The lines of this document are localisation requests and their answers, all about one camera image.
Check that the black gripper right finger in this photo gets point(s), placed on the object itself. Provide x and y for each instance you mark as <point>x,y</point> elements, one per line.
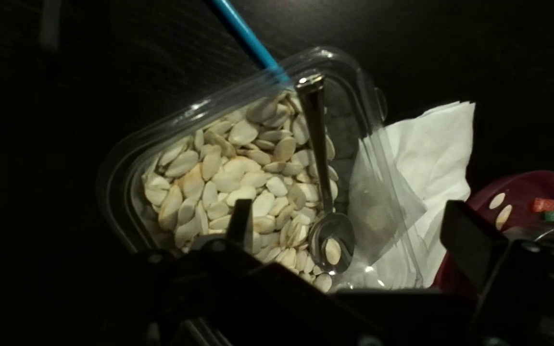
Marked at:
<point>477,256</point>

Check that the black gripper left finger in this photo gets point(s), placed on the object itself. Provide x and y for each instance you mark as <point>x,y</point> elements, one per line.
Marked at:
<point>241,229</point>

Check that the small metal spoon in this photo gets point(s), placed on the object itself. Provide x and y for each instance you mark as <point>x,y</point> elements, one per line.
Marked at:
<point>331,235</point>

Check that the red plate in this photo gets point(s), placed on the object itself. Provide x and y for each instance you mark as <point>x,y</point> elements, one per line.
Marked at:
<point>518,204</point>

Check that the white paper napkin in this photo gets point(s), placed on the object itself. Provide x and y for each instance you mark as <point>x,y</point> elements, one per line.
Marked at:
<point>402,195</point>

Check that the clear tray of white seeds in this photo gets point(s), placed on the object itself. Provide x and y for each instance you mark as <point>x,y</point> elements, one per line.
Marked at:
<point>173,183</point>

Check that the blue straw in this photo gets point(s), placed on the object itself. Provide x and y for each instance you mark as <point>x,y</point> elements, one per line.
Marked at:
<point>244,35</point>

